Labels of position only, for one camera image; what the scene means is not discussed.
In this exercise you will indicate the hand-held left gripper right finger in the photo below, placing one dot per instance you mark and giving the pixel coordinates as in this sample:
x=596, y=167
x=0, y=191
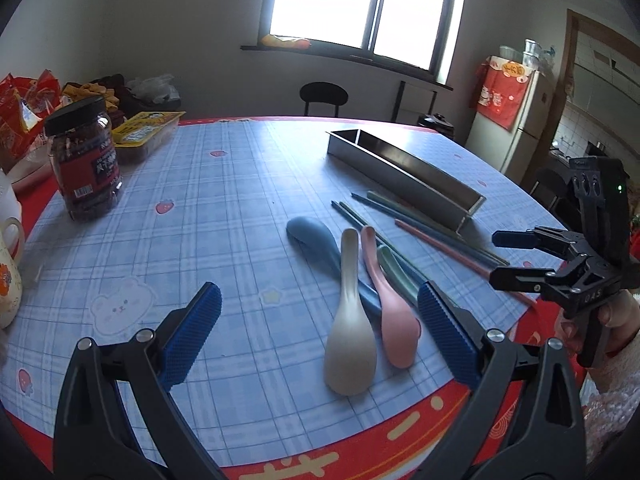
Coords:
x=445, y=330

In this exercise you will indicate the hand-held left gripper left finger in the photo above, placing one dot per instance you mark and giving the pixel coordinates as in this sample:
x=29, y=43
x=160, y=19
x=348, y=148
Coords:
x=192, y=330

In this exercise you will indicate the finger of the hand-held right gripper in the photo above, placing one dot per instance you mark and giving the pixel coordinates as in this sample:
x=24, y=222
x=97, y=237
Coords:
x=525, y=240
x=515, y=278

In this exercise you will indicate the blue chopstick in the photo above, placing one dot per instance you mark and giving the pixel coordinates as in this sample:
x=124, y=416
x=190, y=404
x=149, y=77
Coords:
x=350, y=219
x=356, y=217

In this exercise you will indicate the steel utensil tray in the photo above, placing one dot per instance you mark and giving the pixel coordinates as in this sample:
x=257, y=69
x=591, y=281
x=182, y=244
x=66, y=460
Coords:
x=380, y=160

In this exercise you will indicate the person's right forearm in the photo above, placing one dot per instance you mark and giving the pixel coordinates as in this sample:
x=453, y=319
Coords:
x=612, y=390

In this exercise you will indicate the person's right hand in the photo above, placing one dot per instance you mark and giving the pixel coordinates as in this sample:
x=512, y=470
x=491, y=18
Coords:
x=614, y=312

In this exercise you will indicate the pink spoon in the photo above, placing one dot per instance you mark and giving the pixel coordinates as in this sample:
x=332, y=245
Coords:
x=395, y=330

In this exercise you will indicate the black round chair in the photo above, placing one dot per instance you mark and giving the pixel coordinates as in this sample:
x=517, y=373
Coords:
x=323, y=95
x=547, y=185

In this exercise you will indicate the pink chopstick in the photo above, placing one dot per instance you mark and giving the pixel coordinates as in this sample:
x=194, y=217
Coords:
x=450, y=253

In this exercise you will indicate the green spoon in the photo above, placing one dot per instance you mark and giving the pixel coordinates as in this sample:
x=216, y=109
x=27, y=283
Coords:
x=392, y=262

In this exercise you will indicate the white fridge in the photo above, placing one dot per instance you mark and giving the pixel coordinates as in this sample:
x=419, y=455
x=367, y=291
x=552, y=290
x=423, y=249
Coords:
x=520, y=145

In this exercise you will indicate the white spoon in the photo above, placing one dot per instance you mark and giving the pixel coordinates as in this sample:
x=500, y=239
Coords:
x=350, y=350

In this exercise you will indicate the green chopstick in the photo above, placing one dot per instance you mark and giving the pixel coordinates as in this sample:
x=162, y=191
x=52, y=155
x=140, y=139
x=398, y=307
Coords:
x=410, y=211

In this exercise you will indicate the grey-blue chopstick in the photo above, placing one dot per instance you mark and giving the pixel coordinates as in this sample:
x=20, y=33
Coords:
x=400, y=215

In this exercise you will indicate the black cooker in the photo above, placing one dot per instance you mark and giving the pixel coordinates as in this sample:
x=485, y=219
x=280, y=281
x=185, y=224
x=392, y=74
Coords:
x=436, y=125

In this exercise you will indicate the red printed cloth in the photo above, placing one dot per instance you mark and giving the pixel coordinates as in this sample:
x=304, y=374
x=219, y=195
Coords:
x=500, y=95

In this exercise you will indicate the blue spoon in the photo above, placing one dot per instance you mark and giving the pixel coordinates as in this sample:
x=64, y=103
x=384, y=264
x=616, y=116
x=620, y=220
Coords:
x=310, y=240

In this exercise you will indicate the glass containers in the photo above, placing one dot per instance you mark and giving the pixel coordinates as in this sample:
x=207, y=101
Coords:
x=530, y=55

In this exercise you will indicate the black folding rack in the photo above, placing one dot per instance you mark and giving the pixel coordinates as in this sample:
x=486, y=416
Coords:
x=401, y=100

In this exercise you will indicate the white printed mug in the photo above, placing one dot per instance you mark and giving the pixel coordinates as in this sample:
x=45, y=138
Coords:
x=7, y=285

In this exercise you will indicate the black-lidded snack jar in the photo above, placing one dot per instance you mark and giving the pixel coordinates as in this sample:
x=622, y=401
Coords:
x=85, y=170

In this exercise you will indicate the yellow-lidded food tray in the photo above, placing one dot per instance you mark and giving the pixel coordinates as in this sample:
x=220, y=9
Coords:
x=145, y=127

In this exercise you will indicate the white container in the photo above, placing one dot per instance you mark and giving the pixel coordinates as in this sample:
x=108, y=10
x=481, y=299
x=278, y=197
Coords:
x=7, y=195

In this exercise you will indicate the clear plastic bag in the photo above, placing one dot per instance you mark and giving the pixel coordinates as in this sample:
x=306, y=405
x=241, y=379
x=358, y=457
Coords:
x=155, y=87

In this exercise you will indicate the dark cloth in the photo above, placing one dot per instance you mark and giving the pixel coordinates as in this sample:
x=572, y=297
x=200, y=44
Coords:
x=112, y=90

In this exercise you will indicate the yellow snack bag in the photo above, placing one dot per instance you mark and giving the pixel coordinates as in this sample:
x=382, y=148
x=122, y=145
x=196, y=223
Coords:
x=85, y=89

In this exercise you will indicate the red snack bags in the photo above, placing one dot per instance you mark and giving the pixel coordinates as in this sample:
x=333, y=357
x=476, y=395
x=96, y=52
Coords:
x=25, y=110

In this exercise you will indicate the window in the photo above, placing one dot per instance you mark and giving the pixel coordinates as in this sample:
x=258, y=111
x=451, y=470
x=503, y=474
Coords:
x=360, y=5

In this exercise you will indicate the orange item on sill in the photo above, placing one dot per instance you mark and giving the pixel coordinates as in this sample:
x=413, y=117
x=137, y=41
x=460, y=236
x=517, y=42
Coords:
x=285, y=41

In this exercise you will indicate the wooden door frame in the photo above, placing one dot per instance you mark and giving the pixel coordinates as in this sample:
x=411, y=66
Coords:
x=572, y=35

